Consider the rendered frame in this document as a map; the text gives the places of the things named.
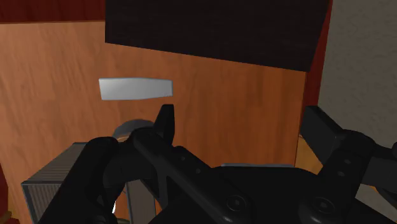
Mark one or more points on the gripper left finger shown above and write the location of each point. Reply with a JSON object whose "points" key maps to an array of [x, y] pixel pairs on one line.
{"points": [[173, 173]]}

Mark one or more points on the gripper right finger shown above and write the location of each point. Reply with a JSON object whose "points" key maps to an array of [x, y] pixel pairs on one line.
{"points": [[344, 158]]}

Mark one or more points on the grey round object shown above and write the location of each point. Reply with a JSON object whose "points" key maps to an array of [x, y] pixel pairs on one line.
{"points": [[136, 125]]}

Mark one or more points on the grey flat rectangular plate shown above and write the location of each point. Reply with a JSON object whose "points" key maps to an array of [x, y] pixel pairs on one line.
{"points": [[135, 88]]}

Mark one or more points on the grey ribbed box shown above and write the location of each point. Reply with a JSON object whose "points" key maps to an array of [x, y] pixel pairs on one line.
{"points": [[46, 183]]}

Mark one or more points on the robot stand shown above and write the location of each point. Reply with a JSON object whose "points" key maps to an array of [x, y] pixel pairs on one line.
{"points": [[217, 28]]}

